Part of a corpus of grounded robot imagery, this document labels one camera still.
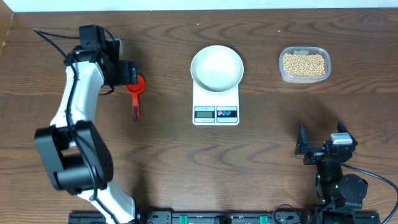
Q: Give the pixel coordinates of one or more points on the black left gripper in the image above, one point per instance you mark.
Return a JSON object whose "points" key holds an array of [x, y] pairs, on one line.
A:
{"points": [[129, 75]]}

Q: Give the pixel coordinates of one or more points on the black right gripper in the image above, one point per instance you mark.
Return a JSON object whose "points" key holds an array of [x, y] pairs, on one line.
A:
{"points": [[302, 147]]}

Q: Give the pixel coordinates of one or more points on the red plastic measuring scoop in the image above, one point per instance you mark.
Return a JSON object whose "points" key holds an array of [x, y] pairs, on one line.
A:
{"points": [[135, 90]]}

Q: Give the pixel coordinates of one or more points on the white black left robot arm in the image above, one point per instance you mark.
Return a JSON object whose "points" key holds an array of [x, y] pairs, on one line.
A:
{"points": [[74, 155]]}

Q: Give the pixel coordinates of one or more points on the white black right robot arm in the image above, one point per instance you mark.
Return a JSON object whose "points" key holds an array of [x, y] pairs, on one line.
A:
{"points": [[342, 195]]}

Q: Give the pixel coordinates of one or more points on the white digital kitchen scale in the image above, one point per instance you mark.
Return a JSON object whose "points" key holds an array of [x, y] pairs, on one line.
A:
{"points": [[215, 109]]}

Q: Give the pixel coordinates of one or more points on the cream round bowl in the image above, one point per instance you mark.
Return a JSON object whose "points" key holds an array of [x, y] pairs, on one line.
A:
{"points": [[217, 69]]}

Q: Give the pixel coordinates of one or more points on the soybeans in container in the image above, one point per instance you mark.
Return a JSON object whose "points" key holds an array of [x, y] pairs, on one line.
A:
{"points": [[304, 65]]}

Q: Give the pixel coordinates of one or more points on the clear plastic container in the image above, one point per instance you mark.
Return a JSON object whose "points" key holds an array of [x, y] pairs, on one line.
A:
{"points": [[305, 51]]}

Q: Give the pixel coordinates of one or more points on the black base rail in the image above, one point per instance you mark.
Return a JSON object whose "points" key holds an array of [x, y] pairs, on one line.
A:
{"points": [[163, 217]]}

